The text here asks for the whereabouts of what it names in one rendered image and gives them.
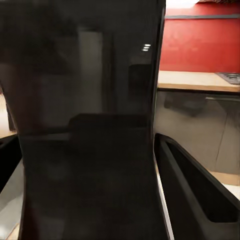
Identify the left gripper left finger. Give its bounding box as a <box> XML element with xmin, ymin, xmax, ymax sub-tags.
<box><xmin>0</xmin><ymin>134</ymin><xmax>23</xmax><ymax>193</ymax></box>

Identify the bottle of coffee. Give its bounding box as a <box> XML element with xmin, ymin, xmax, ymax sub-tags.
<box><xmin>0</xmin><ymin>0</ymin><xmax>174</xmax><ymax>240</ymax></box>

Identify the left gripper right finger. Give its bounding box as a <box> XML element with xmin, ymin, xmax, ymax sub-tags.
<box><xmin>154</xmin><ymin>133</ymin><xmax>240</xmax><ymax>240</ymax></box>

